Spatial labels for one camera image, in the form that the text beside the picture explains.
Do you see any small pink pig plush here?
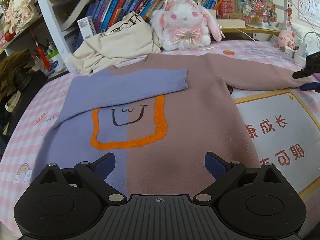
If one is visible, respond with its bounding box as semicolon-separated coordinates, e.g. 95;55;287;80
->
278;30;295;50

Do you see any olive brown garment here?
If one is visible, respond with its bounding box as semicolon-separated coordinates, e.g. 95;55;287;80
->
0;49;31;100

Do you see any cream t-shirt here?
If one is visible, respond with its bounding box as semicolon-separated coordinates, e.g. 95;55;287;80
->
67;12;161;76

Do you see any pink cartoon desk mat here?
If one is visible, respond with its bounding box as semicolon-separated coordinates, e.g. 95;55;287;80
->
1;44;319;236

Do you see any white pink bunny plush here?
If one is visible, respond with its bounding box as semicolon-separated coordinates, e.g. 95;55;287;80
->
150;0;223;51

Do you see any white barcode box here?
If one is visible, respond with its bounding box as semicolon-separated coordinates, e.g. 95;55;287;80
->
77;16;97;40

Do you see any alphabet wall poster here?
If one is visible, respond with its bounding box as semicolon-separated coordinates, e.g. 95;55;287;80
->
298;0;320;28

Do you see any white green pen jar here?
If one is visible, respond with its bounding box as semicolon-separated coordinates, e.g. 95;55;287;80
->
47;49;67;73

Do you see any white wristwatch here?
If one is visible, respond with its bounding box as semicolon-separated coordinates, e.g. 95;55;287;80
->
5;90;21;113

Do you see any mauve and lilac sweater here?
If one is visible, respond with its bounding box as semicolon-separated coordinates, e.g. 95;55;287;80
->
32;53;310;196

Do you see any row of colourful books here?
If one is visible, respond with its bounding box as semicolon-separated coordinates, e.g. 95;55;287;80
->
75;0;223;38

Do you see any red tassel ornament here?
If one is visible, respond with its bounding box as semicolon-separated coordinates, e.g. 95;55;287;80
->
35;41;51;70

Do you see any colourful sequin ornament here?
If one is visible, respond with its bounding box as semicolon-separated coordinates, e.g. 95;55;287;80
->
242;0;277;27

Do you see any white cable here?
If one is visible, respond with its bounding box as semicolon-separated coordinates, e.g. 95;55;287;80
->
280;0;320;41

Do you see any white bookshelf frame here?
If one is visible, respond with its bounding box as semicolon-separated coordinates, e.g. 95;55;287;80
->
38;0;77;73

